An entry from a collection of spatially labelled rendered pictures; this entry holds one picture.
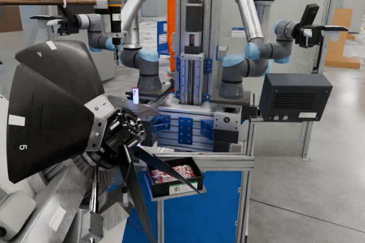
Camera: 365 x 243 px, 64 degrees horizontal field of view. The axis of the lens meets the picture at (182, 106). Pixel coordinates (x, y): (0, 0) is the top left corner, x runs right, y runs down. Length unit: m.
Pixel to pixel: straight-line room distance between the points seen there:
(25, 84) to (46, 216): 0.27
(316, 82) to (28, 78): 1.09
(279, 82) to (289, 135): 1.91
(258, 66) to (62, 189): 1.22
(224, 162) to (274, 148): 1.80
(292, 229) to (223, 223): 0.86
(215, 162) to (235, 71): 0.51
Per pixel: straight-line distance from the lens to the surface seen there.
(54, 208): 0.72
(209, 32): 1.80
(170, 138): 1.80
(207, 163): 1.42
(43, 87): 0.66
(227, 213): 1.64
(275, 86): 1.27
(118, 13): 0.87
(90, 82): 0.91
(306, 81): 1.35
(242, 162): 1.45
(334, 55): 8.39
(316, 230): 2.49
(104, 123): 0.81
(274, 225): 2.42
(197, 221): 1.65
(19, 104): 0.62
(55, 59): 0.94
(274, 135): 3.12
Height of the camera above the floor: 1.56
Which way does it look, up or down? 20 degrees down
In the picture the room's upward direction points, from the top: 1 degrees clockwise
